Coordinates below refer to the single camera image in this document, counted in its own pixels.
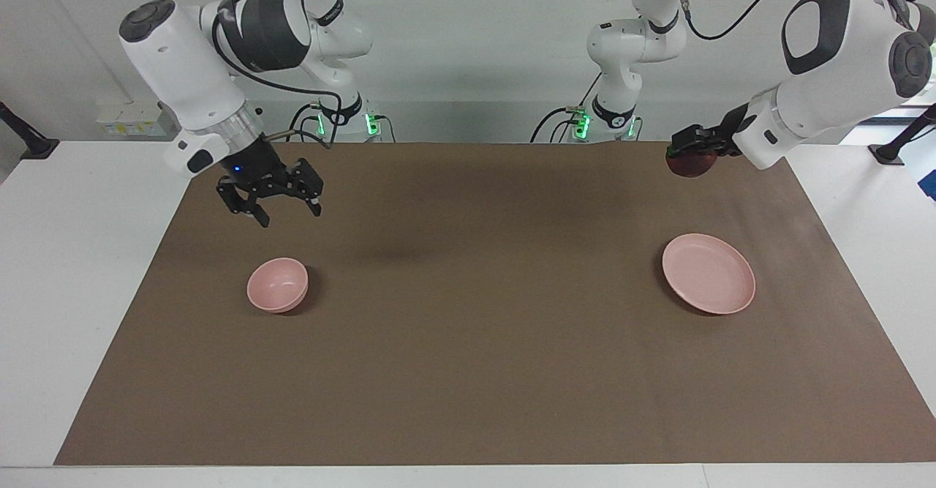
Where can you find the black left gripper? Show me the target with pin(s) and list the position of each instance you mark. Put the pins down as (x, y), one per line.
(724, 137)

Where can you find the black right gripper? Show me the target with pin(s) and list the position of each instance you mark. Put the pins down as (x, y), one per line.
(263, 173)

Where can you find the dark red apple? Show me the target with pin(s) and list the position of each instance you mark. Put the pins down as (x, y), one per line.
(691, 166)

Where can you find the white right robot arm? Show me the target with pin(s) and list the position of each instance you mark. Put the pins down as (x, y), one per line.
(190, 71)

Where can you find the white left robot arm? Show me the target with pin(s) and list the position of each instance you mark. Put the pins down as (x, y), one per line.
(841, 56)

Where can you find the pink bowl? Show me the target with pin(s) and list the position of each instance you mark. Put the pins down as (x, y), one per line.
(276, 287)

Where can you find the pink plate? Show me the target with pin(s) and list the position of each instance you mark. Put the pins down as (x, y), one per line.
(708, 273)

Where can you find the black clamp stand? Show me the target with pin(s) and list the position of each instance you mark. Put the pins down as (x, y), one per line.
(888, 153)
(33, 148)

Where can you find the brown table mat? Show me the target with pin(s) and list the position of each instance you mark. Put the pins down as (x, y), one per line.
(475, 327)

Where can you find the blue object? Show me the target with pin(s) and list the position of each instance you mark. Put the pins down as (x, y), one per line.
(929, 184)

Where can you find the white wall socket box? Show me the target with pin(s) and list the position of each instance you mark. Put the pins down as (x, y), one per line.
(121, 118)

